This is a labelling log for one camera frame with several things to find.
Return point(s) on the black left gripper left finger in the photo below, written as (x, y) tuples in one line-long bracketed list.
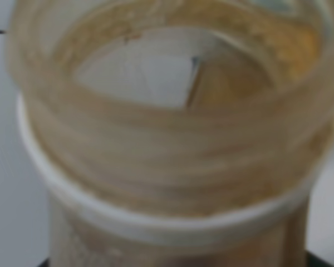
[(44, 263)]

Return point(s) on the clear plastic drink bottle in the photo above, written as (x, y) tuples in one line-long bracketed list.
[(175, 133)]

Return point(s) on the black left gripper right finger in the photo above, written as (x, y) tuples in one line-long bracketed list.
[(316, 260)]

